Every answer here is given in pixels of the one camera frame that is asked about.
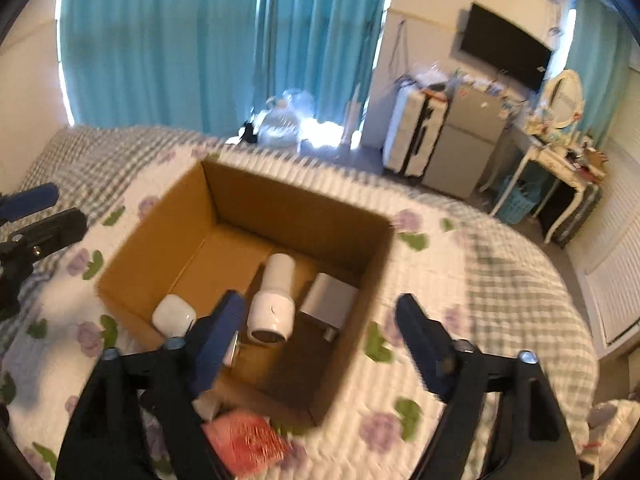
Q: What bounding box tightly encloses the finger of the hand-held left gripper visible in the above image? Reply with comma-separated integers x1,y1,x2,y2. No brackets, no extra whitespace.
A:
0,183,60,222
0,208,88,321

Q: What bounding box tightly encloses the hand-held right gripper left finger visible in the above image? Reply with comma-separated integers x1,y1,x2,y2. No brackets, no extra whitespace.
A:
54,290,248,480

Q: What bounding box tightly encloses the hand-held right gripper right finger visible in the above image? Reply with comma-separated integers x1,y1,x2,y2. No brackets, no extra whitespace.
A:
395,294,583,480

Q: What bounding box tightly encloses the white earbud case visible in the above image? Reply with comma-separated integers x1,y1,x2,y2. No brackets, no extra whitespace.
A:
151,294,197,339

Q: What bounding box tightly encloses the white cylindrical bottle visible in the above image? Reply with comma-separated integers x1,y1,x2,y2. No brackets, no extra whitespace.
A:
246,253,297,346

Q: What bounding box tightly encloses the white power adapter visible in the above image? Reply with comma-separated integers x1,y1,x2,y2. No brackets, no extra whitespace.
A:
298,272,360,342

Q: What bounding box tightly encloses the brown cardboard box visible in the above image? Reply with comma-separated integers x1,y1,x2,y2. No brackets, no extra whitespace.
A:
95,157,396,428

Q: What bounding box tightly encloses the red snack packet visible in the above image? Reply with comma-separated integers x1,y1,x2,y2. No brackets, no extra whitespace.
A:
201,409,292,479

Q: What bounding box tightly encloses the teal plastic basket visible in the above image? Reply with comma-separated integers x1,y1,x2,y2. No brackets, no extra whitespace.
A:
500,175,544,224

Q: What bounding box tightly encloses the grey mini fridge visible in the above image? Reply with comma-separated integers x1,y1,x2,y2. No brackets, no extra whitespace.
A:
422,82,512,200

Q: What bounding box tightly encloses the dark suitcase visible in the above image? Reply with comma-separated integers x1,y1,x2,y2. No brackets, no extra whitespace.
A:
550,185,602,249

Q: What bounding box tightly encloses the wide teal curtain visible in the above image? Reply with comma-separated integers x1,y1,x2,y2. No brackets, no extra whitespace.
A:
59,0,267,137

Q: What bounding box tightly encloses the white black suitcase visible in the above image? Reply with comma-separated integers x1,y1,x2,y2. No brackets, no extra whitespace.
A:
382,77,449,179

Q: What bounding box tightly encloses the white slatted cabinet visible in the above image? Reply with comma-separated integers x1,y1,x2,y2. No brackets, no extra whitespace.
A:
575,160,640,347

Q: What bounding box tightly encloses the white cloth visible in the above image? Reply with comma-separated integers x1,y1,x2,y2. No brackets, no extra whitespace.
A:
582,400,640,480

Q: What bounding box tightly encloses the clear plastic bag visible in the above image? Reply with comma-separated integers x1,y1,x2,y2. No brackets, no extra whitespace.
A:
255,89,319,150

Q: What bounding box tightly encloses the white dressing table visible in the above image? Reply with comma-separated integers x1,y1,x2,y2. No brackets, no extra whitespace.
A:
489,124,602,244

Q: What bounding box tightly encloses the white oval vanity mirror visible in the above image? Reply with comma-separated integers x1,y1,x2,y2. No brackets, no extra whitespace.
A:
541,70,585,131

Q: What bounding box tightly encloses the narrow teal curtain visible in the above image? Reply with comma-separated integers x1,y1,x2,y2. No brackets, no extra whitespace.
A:
254,0,392,127

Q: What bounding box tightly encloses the teal curtain beside mirror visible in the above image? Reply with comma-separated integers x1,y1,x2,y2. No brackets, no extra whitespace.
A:
565,0,635,147

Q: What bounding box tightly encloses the black wall television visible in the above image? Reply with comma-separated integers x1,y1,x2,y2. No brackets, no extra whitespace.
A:
459,2,555,94

